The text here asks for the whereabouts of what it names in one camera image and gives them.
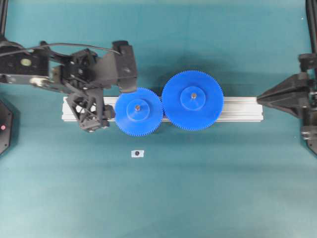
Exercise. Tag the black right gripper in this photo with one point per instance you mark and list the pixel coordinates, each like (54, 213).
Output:
(298, 107)

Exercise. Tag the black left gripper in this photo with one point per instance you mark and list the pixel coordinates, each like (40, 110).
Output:
(85, 68)

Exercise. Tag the small blue gear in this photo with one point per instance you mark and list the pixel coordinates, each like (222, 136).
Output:
(138, 113)

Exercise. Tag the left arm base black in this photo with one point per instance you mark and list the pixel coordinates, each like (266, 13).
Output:
(9, 127)

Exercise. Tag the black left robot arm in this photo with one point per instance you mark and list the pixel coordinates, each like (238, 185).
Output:
(33, 66)

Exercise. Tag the large blue gear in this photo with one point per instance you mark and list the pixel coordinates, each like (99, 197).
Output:
(192, 100)

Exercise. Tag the white tape marker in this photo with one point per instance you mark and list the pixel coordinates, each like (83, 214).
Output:
(137, 153)

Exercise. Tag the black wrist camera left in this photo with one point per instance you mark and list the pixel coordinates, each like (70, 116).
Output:
(126, 68)

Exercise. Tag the aluminium extrusion rail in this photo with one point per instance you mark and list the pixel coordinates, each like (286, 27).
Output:
(235, 109)

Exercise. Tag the black right frame post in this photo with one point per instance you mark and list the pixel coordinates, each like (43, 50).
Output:
(311, 12)

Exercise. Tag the black frame post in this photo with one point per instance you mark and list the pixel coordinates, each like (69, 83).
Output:
(3, 16)
(311, 12)

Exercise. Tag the black left frame post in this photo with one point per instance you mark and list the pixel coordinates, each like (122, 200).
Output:
(3, 16)

